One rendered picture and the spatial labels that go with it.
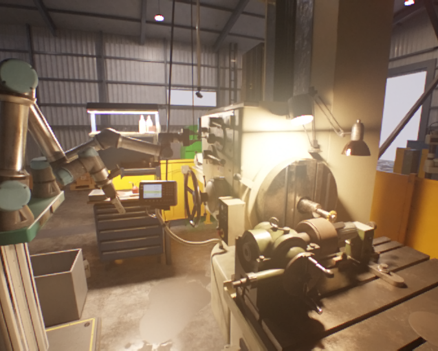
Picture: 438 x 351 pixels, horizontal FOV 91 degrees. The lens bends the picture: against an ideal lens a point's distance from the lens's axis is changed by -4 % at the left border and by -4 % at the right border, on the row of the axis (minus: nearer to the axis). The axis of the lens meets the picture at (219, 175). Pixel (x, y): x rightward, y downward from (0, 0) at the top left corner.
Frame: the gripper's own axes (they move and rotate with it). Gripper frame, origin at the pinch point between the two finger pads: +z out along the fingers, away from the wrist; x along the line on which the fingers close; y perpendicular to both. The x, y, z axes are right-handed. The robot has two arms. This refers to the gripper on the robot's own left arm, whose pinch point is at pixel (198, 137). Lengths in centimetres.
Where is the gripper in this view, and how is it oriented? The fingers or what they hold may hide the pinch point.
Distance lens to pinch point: 177.9
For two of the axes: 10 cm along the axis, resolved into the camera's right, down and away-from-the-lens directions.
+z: 9.4, -0.7, 3.4
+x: 0.0, 9.8, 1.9
